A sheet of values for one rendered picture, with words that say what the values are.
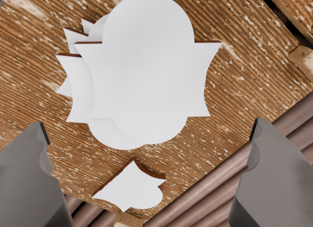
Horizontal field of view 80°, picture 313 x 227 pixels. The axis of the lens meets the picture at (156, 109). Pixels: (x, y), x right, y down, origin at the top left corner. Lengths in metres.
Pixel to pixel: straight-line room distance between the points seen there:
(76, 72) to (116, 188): 0.22
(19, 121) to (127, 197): 0.21
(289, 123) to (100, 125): 0.29
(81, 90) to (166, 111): 0.08
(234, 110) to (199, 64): 0.13
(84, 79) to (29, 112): 0.14
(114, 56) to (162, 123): 0.08
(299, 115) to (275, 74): 0.10
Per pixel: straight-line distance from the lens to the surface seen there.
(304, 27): 0.28
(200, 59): 0.16
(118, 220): 0.41
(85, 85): 0.19
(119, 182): 0.34
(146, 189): 0.35
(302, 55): 0.27
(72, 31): 0.20
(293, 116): 0.36
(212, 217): 0.51
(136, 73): 0.16
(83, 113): 0.20
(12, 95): 0.30
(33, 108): 0.30
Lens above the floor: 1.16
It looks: 60 degrees down
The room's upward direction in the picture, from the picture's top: 177 degrees clockwise
